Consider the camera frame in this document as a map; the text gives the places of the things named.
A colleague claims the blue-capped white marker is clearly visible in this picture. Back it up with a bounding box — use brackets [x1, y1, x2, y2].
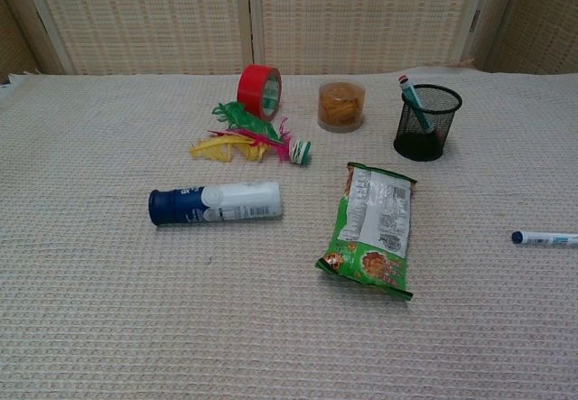
[510, 230, 578, 249]

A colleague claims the black mesh pen holder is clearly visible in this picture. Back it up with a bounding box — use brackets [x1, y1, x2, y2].
[393, 83, 463, 163]

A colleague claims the small tube with red cap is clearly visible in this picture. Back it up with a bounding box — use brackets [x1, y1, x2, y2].
[396, 73, 433, 131]

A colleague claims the blue and white bottle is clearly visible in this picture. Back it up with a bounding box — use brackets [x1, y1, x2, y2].
[148, 181, 284, 227]

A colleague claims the colourful feather shuttlecock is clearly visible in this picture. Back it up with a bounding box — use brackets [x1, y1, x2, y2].
[188, 100, 313, 167]

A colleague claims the green snack bag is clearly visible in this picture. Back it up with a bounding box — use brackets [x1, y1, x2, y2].
[314, 161, 419, 302]

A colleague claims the red tape roll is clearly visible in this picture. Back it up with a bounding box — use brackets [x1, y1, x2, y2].
[237, 63, 283, 117]

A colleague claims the woven folding screen panel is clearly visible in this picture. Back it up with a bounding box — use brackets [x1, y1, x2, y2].
[0, 0, 69, 79]
[247, 0, 511, 76]
[469, 0, 578, 76]
[17, 0, 252, 76]

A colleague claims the beige woven tablecloth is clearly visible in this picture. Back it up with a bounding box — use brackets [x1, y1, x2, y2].
[0, 66, 578, 400]

